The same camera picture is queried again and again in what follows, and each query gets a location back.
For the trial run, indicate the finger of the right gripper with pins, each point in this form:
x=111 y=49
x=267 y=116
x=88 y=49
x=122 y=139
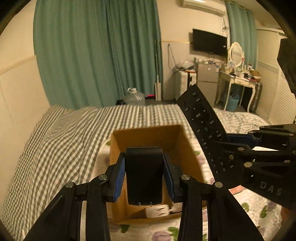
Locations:
x=274 y=136
x=253 y=149

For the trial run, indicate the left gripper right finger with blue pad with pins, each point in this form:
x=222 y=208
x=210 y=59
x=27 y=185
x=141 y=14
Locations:
x=227 y=220

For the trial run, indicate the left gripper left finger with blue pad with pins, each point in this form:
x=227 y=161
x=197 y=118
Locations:
x=61 y=220

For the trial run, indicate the black TV remote control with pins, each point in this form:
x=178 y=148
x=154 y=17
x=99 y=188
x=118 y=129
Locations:
x=210 y=134

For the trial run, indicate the black power adapter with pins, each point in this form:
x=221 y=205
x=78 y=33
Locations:
x=144 y=168

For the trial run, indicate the white louvered wardrobe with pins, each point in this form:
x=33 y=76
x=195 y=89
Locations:
x=277 y=103

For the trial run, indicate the white floral quilted blanket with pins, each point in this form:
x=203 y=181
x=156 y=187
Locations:
x=146 y=170

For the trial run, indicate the dark suitcase beside wardrobe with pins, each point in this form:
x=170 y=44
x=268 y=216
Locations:
x=256 y=98

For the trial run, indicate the small white USB charger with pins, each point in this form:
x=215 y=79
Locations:
x=176 y=207

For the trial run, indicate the blue plastic basket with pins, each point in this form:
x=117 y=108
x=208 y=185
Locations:
x=232 y=103

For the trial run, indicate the brown cardboard box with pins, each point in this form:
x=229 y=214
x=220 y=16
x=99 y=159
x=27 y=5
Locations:
x=174 y=142

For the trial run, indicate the large white charger cube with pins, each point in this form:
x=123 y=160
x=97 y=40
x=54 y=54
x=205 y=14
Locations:
x=157 y=211

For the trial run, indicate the white dressing table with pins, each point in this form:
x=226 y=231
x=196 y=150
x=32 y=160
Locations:
x=228 y=84

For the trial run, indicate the grey checkered bed sheet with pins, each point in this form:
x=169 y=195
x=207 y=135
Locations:
x=74 y=145

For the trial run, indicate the silver mini fridge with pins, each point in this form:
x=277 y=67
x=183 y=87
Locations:
x=207 y=81

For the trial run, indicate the oval white vanity mirror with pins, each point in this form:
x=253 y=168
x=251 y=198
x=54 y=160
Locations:
x=235 y=55

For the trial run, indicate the white hard-shell suitcase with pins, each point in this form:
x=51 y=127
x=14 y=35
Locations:
x=183 y=80

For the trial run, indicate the narrow green curtain right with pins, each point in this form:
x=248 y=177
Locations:
x=243 y=31

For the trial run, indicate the clear large water jug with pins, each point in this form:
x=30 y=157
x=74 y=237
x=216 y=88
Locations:
x=134 y=97

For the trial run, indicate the wide green curtain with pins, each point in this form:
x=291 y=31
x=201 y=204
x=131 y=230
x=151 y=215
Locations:
x=89 y=53

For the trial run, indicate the black wall television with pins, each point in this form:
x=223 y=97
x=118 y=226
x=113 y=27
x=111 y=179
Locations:
x=209 y=43

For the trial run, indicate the white wall air conditioner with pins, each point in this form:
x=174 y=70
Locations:
x=213 y=7

